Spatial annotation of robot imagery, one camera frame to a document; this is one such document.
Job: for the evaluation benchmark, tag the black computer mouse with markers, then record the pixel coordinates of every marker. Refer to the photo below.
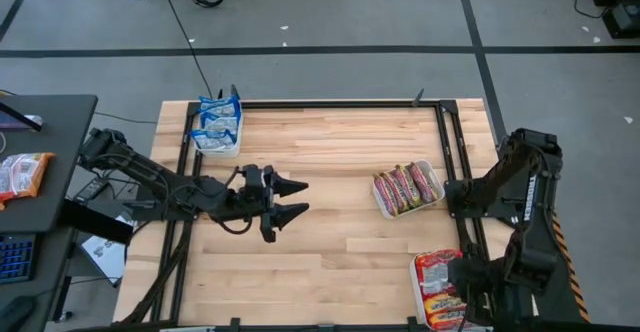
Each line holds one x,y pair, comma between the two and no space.
15,312

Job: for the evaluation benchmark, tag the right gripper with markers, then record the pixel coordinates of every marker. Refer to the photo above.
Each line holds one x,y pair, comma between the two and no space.
482,287

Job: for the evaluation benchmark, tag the black computer monitor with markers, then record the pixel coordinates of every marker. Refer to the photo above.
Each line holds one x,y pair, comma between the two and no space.
20,116

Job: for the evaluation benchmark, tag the backlit computer keyboard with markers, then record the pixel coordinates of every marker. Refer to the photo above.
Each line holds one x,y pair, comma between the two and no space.
15,259

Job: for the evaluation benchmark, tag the black aluminium table frame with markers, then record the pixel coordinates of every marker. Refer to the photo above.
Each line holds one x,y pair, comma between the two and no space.
325,104

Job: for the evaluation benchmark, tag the white plastic bin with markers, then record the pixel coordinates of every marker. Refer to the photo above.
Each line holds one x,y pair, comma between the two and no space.
413,284
225,153
433,172

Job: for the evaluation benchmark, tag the black power adapter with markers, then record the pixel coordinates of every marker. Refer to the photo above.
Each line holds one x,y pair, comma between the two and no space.
90,188

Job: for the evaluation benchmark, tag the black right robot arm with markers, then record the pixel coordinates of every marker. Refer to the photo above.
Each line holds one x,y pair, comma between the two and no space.
530,172

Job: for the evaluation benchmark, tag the black panel with hazard stripes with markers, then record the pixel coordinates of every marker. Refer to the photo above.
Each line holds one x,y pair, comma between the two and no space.
565,282

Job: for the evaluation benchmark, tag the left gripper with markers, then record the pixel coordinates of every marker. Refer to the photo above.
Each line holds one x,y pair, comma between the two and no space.
255,194

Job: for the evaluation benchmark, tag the black desk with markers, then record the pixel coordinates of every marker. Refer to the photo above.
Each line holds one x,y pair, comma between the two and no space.
55,137

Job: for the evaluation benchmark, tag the white printed box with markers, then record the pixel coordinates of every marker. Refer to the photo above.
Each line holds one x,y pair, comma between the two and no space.
102,254

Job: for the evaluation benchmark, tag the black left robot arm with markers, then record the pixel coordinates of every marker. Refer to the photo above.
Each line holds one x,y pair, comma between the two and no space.
150,172

